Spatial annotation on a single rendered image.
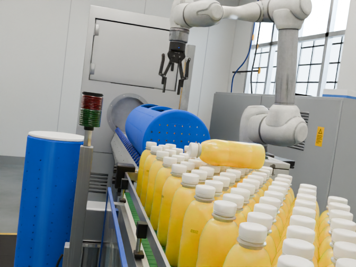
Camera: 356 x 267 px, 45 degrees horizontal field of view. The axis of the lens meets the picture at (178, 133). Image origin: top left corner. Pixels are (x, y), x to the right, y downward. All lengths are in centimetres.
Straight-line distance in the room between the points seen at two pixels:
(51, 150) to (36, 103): 487
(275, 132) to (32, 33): 520
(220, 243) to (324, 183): 261
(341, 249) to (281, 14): 174
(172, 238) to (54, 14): 613
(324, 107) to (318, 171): 48
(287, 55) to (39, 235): 145
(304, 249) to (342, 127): 273
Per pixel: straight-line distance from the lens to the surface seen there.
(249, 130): 231
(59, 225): 208
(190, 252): 85
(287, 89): 221
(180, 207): 95
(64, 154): 200
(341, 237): 67
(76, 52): 690
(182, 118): 174
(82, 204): 132
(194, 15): 186
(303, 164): 350
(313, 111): 346
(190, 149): 114
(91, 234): 157
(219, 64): 757
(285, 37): 223
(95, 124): 127
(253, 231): 60
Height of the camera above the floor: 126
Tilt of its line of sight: 4 degrees down
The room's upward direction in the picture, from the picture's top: 7 degrees clockwise
